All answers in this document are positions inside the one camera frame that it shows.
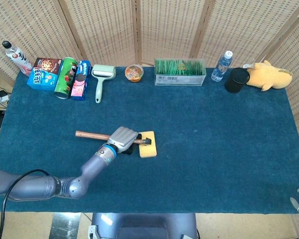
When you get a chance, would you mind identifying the light blue snack box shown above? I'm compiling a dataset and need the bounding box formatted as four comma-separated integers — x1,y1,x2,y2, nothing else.
26,69,59,92

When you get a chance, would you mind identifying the woven wooden folding screen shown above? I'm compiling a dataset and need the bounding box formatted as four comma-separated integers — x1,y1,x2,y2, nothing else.
0,0,299,125

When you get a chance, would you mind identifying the yellow plush toy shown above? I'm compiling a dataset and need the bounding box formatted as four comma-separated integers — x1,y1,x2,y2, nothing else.
243,60,293,92

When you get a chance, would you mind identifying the yellow sponge green scouring base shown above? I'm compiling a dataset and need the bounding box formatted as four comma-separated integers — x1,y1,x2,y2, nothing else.
139,131,158,158

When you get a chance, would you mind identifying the blue pink cookie box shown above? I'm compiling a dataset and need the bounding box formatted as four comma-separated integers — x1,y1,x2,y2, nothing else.
71,60,92,102

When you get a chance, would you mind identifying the green chips can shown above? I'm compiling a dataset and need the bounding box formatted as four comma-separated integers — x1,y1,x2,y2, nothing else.
53,56,78,100

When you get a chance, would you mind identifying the blue carpet table cover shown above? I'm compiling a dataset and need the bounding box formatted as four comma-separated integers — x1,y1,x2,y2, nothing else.
0,65,299,215

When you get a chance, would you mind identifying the white red-label bottle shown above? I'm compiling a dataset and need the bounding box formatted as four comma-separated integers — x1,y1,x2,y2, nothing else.
1,41,33,77

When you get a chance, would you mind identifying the orange instant noodle cup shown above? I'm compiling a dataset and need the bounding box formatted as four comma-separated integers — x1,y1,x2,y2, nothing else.
125,64,145,83

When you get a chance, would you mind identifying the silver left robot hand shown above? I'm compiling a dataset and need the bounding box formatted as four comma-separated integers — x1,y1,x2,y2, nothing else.
106,126,144,156

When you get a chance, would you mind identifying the dark pizza snack box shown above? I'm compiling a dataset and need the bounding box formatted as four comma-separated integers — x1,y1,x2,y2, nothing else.
33,57,63,75

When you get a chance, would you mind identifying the white power strip with adapters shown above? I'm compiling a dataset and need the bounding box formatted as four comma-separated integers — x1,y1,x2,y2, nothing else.
0,90,10,108

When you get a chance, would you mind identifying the clear water bottle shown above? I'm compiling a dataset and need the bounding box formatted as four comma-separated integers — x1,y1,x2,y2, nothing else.
211,50,234,82

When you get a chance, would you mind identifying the pale green lint roller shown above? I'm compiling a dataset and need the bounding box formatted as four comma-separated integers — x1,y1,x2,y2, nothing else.
91,64,115,104

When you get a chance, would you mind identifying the wooden handle claw hammer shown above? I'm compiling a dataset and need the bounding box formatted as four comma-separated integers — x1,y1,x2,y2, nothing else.
75,130,152,146

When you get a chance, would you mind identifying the black mesh pen holder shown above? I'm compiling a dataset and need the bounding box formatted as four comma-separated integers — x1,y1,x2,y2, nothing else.
224,67,250,94

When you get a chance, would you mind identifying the grey robot torso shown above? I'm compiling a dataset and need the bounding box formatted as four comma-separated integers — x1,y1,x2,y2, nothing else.
88,213,199,239

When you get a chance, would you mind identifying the clear box of green packets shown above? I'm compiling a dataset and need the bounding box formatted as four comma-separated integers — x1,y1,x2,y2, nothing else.
154,58,206,87

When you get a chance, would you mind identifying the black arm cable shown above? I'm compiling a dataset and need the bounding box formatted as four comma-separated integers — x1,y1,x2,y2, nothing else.
0,169,50,239

